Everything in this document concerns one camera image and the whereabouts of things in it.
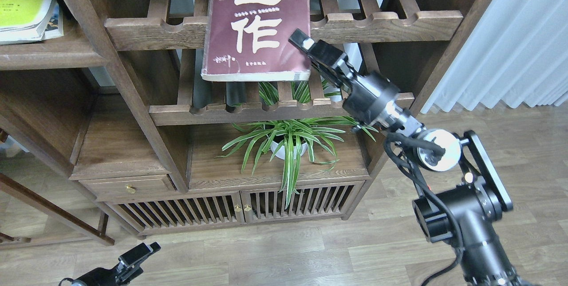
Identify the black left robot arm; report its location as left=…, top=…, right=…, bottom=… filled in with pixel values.
left=59, top=242, right=162, bottom=286

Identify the dark wooden bookshelf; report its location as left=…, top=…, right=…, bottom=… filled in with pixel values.
left=1, top=0, right=492, bottom=238

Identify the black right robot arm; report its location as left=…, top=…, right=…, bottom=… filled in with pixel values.
left=289, top=29, right=530, bottom=286

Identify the small white landscape-cover book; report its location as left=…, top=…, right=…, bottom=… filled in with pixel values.
left=41, top=4, right=64, bottom=41

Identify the brass drawer knob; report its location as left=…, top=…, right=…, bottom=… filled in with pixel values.
left=125, top=184, right=136, bottom=194

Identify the white curtain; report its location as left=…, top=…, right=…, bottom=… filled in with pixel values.
left=420, top=0, right=568, bottom=114

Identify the dark red book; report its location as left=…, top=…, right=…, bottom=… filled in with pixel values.
left=201, top=0, right=311, bottom=82

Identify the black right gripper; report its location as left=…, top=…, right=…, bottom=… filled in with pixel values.
left=288, top=29, right=400, bottom=126

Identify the yellow-green cover book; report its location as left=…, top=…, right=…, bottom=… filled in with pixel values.
left=0, top=0, right=55, bottom=45

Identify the white plant pot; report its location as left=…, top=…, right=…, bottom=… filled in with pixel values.
left=270, top=137, right=307, bottom=160

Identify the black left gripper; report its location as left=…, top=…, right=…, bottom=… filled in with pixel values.
left=71, top=242, right=162, bottom=286

